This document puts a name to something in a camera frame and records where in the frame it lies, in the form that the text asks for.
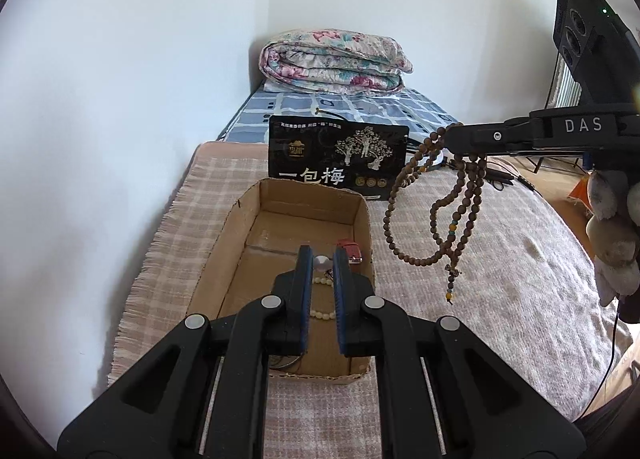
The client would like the cardboard box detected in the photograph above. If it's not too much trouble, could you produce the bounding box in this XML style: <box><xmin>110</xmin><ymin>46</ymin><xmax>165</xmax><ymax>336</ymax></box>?
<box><xmin>186</xmin><ymin>178</ymin><xmax>376</xmax><ymax>386</ymax></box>

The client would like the black tripod stand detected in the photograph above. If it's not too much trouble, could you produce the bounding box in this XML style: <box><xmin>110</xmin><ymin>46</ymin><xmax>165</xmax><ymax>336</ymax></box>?
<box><xmin>487</xmin><ymin>166</ymin><xmax>531</xmax><ymax>190</ymax></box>

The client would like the person's right hand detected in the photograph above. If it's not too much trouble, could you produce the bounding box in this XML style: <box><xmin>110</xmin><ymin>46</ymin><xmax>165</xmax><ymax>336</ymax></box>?
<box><xmin>585</xmin><ymin>170</ymin><xmax>640</xmax><ymax>307</ymax></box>

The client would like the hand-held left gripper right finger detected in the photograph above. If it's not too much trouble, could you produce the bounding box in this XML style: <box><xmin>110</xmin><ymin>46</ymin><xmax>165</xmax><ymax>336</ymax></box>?
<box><xmin>333</xmin><ymin>245</ymin><xmax>587</xmax><ymax>459</ymax></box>

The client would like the folded floral quilt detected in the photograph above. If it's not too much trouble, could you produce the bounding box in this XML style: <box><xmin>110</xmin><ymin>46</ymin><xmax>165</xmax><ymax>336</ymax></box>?
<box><xmin>259</xmin><ymin>29</ymin><xmax>415</xmax><ymax>97</ymax></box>

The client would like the brown wooden bead necklace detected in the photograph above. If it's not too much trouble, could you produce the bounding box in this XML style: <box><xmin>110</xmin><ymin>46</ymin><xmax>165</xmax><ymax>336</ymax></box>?
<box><xmin>382</xmin><ymin>123</ymin><xmax>488</xmax><ymax>306</ymax></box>

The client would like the red strap wristwatch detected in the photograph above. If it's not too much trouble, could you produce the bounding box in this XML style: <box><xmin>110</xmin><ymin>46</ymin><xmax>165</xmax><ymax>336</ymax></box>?
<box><xmin>336</xmin><ymin>238</ymin><xmax>363</xmax><ymax>265</ymax></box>

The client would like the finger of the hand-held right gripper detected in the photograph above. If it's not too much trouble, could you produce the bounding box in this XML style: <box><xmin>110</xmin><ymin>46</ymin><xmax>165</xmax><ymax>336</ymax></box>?
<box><xmin>442</xmin><ymin>118</ymin><xmax>536</xmax><ymax>159</ymax></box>

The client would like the black snack bag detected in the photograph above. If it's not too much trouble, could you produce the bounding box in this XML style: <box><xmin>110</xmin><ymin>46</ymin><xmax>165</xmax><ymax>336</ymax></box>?
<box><xmin>268</xmin><ymin>115</ymin><xmax>411</xmax><ymax>202</ymax></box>

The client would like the black cable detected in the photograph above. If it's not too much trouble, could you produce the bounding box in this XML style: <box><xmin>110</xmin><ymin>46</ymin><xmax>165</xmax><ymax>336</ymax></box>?
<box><xmin>575</xmin><ymin>304</ymin><xmax>626</xmax><ymax>420</ymax></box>

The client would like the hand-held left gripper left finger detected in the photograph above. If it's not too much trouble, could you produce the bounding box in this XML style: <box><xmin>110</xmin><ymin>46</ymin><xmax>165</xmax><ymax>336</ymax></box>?
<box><xmin>57</xmin><ymin>245</ymin><xmax>315</xmax><ymax>459</ymax></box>

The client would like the white pearl necklace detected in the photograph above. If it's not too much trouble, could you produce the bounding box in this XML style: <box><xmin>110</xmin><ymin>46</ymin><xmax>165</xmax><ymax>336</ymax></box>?
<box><xmin>310</xmin><ymin>276</ymin><xmax>337</xmax><ymax>320</ymax></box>

